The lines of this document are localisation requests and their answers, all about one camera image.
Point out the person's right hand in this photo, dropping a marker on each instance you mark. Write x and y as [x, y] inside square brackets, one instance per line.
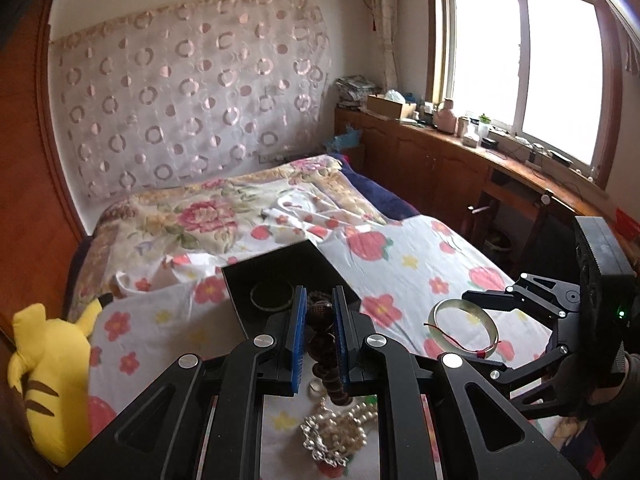
[622, 400]

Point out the sheer circle pattern curtain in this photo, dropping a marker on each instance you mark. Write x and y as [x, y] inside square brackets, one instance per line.
[181, 93]

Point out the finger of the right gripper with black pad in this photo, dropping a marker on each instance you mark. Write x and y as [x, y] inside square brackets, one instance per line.
[520, 379]

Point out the window with wooden frame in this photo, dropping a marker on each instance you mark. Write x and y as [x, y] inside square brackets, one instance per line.
[549, 71]

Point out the yellow striped plush toy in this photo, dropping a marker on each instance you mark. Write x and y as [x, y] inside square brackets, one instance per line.
[49, 370]

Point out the wooden wardrobe doors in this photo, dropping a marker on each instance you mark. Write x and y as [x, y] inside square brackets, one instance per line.
[40, 230]

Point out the black square jewelry box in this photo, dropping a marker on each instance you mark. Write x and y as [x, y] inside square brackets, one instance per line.
[264, 285]

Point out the wooden side cabinet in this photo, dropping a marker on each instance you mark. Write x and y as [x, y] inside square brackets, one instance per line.
[473, 191]

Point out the navy blue blanket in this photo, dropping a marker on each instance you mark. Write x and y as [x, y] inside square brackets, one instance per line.
[386, 202]

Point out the stack of papers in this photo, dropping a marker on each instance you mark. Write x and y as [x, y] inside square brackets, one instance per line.
[353, 91]

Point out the left gripper right finger with dark pad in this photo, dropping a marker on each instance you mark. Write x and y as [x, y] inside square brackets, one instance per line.
[438, 418]

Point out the pale jade bangle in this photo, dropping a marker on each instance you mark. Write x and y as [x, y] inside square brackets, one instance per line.
[459, 326]

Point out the cardboard box on cabinet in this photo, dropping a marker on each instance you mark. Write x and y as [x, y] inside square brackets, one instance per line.
[388, 108]

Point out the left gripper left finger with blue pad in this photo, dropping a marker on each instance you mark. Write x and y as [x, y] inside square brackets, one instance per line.
[202, 419]

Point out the white strawberry flower bedsheet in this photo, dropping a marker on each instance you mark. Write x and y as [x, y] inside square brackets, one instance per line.
[169, 304]

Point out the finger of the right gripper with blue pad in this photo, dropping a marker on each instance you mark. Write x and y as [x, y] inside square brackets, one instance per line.
[505, 299]

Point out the floral rose quilt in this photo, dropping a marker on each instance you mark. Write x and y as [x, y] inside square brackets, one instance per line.
[156, 239]

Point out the pink ceramic jar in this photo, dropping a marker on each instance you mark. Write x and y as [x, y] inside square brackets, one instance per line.
[444, 119]

